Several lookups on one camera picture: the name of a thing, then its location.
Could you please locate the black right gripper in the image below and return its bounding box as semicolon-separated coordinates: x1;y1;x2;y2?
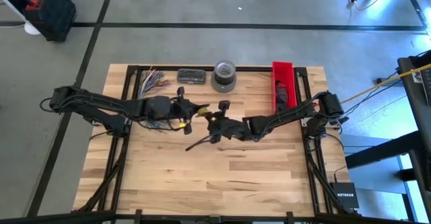
201;100;252;144

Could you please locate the red plastic bin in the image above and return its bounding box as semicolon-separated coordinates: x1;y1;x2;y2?
271;61;298;114

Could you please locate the black standing desk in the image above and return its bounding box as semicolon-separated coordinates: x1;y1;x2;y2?
345;50;431;193

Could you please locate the thick yellow hanging cable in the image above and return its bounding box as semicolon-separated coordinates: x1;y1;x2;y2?
339;62;431;104

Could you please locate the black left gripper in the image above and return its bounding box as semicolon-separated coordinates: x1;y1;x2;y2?
145;86;210;136

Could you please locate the black metal rig frame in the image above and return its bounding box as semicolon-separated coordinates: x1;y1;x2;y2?
72;64;360;224

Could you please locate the bundle of coloured cords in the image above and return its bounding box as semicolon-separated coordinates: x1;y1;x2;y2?
137;67;176;131

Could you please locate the black thin cable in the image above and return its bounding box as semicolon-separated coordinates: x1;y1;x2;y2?
184;135;220;152

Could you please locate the black tape roll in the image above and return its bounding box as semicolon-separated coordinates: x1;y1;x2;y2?
213;60;236;85

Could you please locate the black tool box red lid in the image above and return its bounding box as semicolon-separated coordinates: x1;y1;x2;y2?
23;0;77;42

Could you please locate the grey duct tape roll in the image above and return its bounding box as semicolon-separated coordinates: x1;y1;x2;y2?
211;71;238;94

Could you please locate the black network switch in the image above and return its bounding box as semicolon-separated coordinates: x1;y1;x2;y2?
329;182;360;210

